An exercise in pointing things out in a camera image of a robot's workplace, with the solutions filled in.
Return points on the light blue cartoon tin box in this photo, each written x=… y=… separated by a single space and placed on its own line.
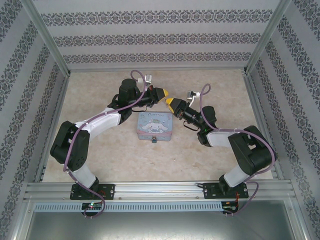
x=153 y=125

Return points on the small blue padlock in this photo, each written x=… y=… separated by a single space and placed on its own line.
x=154 y=140

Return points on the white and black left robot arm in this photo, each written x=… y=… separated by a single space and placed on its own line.
x=75 y=147

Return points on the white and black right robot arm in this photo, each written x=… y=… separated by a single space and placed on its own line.
x=250 y=150

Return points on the small green circuit board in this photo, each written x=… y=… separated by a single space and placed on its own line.
x=230 y=209
x=92 y=206

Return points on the grey metal sheet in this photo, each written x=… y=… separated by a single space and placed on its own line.
x=160 y=226

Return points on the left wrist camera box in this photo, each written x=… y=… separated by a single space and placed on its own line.
x=148 y=78

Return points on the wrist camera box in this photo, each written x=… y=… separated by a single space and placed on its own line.
x=192 y=96
x=148 y=78

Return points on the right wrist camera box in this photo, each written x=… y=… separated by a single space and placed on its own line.
x=192 y=96

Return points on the aluminium side rail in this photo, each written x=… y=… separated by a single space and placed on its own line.
x=51 y=130
x=262 y=120

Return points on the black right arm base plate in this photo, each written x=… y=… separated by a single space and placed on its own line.
x=210 y=191

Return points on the aluminium mounting rail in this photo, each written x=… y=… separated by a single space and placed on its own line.
x=157 y=190

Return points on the aluminium frame post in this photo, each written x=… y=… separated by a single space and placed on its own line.
x=47 y=37
x=267 y=37

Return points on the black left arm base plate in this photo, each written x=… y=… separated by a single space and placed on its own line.
x=108 y=191

